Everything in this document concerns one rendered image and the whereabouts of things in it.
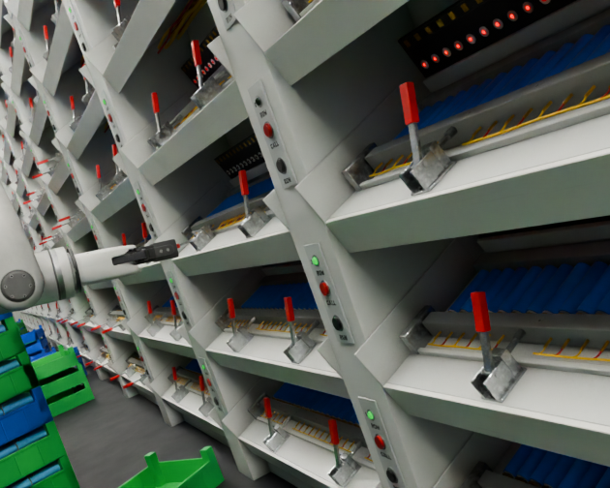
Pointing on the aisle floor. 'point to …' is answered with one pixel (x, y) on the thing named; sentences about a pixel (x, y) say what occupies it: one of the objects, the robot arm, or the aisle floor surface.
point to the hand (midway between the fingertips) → (164, 250)
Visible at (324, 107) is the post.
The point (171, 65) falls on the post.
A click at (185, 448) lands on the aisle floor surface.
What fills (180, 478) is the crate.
